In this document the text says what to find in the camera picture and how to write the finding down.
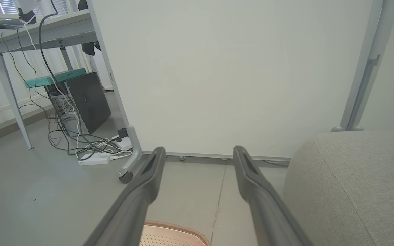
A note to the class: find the black plug adapter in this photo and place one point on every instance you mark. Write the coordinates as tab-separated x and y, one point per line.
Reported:
122	133

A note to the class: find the teal flat box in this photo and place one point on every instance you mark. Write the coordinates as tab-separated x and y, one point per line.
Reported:
51	79

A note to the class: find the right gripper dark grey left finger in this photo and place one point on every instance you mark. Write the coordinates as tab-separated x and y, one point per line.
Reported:
135	205

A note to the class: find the flat white power strip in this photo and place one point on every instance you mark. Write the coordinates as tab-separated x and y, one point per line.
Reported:
94	160

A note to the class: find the black partition caster wheel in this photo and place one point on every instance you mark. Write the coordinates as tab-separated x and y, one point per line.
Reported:
126	177

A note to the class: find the beige perforated laundry basket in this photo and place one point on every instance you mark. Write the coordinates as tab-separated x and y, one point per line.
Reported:
169	235

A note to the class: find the narrow white partition panel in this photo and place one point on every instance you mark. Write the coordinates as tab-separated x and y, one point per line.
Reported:
388	68

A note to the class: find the grey metal desk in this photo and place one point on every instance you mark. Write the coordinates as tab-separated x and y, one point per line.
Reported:
56	32

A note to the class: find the white power strip with sockets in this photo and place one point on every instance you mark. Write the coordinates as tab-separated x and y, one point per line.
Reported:
124	143

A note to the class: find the grey fabric ottoman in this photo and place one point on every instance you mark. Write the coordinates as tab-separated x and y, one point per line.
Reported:
351	188

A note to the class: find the large white partition panel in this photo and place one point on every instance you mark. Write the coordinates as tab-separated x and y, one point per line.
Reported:
234	75

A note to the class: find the black computer tower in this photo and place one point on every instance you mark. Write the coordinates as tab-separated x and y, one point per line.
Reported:
87	99

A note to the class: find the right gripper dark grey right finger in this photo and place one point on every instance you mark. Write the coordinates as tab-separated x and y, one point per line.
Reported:
265	212

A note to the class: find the black desk clamp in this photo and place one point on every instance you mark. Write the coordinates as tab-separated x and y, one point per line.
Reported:
26	15

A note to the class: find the white window blinds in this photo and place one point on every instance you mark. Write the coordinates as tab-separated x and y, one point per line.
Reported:
9	6

